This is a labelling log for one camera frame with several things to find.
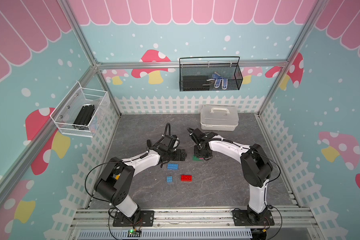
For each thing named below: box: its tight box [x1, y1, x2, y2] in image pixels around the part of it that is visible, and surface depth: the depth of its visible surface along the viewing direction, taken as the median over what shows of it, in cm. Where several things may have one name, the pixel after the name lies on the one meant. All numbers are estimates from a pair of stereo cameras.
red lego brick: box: [180, 175, 193, 182], surface depth 89 cm
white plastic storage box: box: [200, 105, 239, 132], surface depth 108 cm
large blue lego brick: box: [167, 163, 179, 170], surface depth 93 cm
